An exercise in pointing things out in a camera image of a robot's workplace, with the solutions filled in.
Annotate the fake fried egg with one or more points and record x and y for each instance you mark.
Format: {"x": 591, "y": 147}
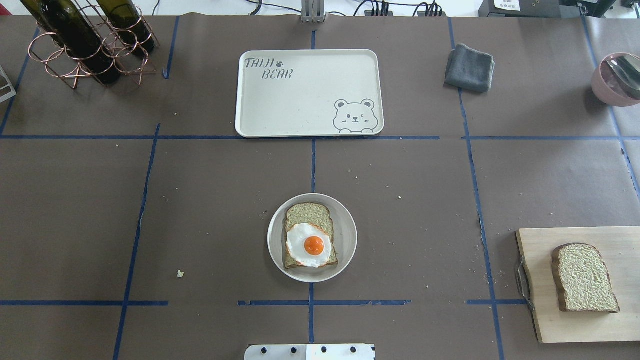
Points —
{"x": 308, "y": 245}

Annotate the metal spoon in bowl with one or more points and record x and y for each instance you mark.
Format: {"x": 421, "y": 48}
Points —
{"x": 626, "y": 70}

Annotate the white wire cup rack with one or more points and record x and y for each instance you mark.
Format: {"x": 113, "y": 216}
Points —
{"x": 7, "y": 89}

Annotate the copper wire bottle rack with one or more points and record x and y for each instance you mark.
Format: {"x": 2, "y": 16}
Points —
{"x": 59, "y": 65}

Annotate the aluminium camera post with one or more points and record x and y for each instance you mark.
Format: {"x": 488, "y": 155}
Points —
{"x": 313, "y": 11}

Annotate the pink bowl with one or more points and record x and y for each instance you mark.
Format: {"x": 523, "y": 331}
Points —
{"x": 604, "y": 85}

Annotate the bread slice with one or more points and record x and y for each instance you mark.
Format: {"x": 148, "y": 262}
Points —
{"x": 582, "y": 279}
{"x": 314, "y": 213}

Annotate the dark green wine bottle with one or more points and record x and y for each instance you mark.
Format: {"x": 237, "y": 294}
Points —
{"x": 68, "y": 27}

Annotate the bamboo cutting board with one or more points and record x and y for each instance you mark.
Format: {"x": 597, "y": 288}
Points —
{"x": 619, "y": 247}

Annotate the cream bear serving tray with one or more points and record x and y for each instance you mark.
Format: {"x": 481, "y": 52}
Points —
{"x": 309, "y": 93}

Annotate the round white plate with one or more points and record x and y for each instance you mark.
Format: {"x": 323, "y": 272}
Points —
{"x": 345, "y": 238}

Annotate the bread slice on plate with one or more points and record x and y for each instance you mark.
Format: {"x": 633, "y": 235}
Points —
{"x": 314, "y": 213}

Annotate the folded grey cloth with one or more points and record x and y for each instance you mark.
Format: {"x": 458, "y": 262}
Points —
{"x": 469, "y": 69}

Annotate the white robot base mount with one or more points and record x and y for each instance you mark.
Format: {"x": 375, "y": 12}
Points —
{"x": 331, "y": 351}

